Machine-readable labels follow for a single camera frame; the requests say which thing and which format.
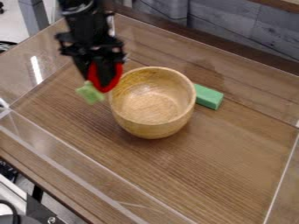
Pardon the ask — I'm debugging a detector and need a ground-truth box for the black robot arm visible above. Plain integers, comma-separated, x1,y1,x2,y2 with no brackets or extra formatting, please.
55,0,127,93

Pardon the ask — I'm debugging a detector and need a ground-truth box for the green rectangular block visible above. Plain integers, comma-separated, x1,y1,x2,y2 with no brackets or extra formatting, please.
194,84,224,110

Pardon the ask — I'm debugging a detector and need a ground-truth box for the red plush strawberry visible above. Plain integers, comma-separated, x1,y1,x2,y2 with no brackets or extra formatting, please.
76,62,123,104

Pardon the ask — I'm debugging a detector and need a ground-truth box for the black table leg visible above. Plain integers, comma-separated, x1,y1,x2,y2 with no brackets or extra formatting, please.
32,185,43,203

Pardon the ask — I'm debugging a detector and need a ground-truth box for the clear acrylic corner bracket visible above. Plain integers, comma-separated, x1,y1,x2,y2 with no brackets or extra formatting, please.
107,11,116,37

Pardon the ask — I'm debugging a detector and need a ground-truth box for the black cable bottom left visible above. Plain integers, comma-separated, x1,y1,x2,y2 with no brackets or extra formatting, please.
0,199,22,224

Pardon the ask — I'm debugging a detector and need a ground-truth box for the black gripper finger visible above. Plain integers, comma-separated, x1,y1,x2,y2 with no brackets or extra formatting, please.
74,55,91,79
96,59,118,88

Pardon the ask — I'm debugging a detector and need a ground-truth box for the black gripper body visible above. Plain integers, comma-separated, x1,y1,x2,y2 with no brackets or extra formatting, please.
55,11,127,63

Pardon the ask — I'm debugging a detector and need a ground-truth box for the black metal bracket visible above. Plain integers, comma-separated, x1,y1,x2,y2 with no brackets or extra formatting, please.
26,195,67,224

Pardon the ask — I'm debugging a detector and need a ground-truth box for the clear acrylic tray enclosure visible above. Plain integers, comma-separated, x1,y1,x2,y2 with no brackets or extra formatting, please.
0,14,299,224

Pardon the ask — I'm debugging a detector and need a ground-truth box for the wooden bowl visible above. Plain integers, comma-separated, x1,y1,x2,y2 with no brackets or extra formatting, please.
108,66,196,139

